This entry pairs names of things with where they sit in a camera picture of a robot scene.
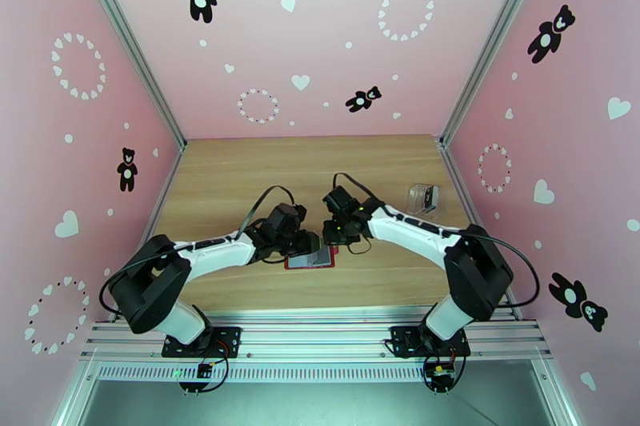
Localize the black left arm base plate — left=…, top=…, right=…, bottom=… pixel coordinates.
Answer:
left=161, top=325, right=242, bottom=360

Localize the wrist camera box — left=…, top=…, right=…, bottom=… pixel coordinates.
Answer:
left=267, top=203, right=307, bottom=236
left=322, top=185, right=358, bottom=215

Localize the red card holder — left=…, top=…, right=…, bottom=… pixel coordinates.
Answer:
left=283, top=245, right=339, bottom=272

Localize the aluminium table side rail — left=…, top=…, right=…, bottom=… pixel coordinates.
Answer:
left=438, top=138, right=523, bottom=320
left=147, top=139, right=187, bottom=241

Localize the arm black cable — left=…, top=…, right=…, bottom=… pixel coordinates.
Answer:
left=332, top=172, right=541, bottom=313
left=98, top=185, right=296, bottom=316

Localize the wide aluminium rail bed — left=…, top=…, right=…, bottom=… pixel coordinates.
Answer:
left=79, top=307, right=554, bottom=363

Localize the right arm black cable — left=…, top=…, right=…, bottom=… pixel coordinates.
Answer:
left=332, top=172, right=541, bottom=313

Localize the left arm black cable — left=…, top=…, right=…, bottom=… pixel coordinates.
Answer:
left=98, top=185, right=296, bottom=316

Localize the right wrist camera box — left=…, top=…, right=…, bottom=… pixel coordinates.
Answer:
left=322, top=185, right=358, bottom=215

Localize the aluminium corner frame post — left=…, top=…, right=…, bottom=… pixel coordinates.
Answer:
left=530, top=358, right=583, bottom=426
left=67, top=0, right=189, bottom=153
left=438, top=0, right=554, bottom=149
left=50, top=359, right=98, bottom=426

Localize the grey sheet metal pan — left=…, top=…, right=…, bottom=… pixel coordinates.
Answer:
left=74, top=380, right=556, bottom=426

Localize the clear plastic card box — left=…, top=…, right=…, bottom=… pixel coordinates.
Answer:
left=406, top=183, right=444, bottom=215

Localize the perforated metal strip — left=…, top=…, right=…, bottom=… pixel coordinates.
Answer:
left=97, top=364, right=534, bottom=383

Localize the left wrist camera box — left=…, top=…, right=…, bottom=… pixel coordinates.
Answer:
left=267, top=203, right=307, bottom=236

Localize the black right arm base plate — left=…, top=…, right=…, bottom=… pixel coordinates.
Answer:
left=385, top=324, right=472, bottom=360

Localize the circuit board with yellow connector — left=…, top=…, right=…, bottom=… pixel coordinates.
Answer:
left=426, top=363, right=457, bottom=390

